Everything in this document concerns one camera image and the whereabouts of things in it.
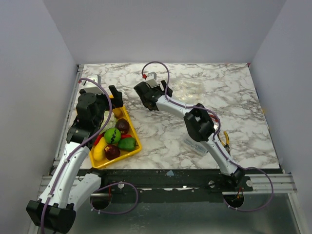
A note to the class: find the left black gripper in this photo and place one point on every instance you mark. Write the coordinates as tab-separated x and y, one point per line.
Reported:
117	100

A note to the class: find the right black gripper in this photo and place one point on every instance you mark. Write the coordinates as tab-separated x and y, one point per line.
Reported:
145	92

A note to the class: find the green striped ball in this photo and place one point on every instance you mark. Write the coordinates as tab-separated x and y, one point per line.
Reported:
112	136

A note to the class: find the clear zip top bag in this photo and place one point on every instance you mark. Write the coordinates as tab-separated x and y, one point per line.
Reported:
187	90

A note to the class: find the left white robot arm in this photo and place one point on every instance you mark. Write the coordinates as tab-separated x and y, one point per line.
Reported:
58	204

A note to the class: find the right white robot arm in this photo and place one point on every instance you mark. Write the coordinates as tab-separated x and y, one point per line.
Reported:
202	125

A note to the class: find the dark red apple rear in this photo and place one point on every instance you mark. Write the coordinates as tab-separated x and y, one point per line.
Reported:
123	126

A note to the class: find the dark red apple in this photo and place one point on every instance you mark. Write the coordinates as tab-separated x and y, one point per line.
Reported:
123	126
111	152

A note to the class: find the red chili pepper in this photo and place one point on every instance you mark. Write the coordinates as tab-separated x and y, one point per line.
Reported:
100	136

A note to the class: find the green bell pepper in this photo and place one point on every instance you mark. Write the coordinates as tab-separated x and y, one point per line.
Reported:
127	144

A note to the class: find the dark red apple front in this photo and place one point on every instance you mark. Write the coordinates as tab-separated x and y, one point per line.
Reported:
111	152

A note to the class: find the yellow plastic tray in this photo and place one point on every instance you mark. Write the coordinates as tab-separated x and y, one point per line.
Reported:
123	154

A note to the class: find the clear plastic parts box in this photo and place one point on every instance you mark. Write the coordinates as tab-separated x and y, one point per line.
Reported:
195	146

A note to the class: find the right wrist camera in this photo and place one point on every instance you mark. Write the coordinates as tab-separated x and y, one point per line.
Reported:
151	81

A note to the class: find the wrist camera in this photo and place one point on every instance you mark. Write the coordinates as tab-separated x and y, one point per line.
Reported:
89	87
151	81

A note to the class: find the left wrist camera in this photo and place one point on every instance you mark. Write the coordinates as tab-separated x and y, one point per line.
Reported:
89	87

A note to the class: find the yellow handled pliers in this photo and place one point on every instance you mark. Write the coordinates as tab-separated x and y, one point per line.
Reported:
226	142

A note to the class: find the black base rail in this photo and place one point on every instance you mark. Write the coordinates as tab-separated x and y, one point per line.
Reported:
172	186

